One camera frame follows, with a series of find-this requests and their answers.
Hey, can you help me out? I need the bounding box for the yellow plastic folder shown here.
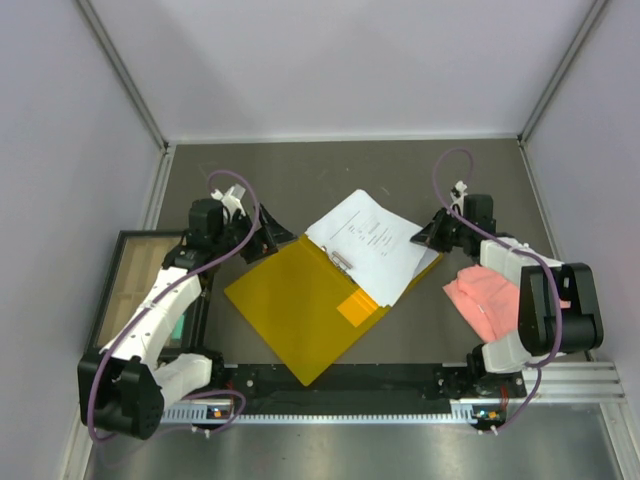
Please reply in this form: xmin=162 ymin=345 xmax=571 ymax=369
xmin=223 ymin=232 xmax=445 ymax=387

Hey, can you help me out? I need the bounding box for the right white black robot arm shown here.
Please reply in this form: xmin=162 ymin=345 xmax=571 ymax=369
xmin=411 ymin=194 xmax=604 ymax=396

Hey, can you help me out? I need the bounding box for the black framed wooden tray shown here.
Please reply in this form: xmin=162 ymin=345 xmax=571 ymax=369
xmin=84 ymin=230 xmax=213 ymax=363

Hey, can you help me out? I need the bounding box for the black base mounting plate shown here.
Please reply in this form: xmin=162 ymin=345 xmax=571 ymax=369
xmin=205 ymin=364 xmax=526 ymax=415

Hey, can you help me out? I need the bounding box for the aluminium frame post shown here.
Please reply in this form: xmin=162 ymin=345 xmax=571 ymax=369
xmin=73 ymin=0 xmax=169 ymax=151
xmin=517 ymin=0 xmax=611 ymax=147

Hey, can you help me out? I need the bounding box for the right aluminium frame post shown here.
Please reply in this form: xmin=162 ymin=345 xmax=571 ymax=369
xmin=517 ymin=0 xmax=611 ymax=147

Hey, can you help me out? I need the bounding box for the pink cloth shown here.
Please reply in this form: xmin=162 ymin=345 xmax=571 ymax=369
xmin=443 ymin=265 xmax=571 ymax=344

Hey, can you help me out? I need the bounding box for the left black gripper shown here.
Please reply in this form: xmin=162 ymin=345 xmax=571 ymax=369
xmin=213 ymin=202 xmax=298 ymax=264

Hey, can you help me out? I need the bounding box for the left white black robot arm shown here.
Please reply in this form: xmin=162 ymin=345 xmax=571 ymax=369
xmin=77 ymin=196 xmax=297 ymax=440

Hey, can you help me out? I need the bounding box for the white paper stack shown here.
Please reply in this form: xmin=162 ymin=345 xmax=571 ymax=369
xmin=306 ymin=189 xmax=440 ymax=307

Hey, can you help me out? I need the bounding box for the grey slotted cable duct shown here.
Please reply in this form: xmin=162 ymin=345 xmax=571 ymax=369
xmin=160 ymin=402 xmax=506 ymax=426

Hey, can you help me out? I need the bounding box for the left aluminium frame post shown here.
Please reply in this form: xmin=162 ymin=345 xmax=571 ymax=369
xmin=73 ymin=0 xmax=169 ymax=151

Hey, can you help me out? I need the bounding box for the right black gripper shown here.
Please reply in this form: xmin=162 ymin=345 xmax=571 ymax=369
xmin=410 ymin=207 xmax=471 ymax=253

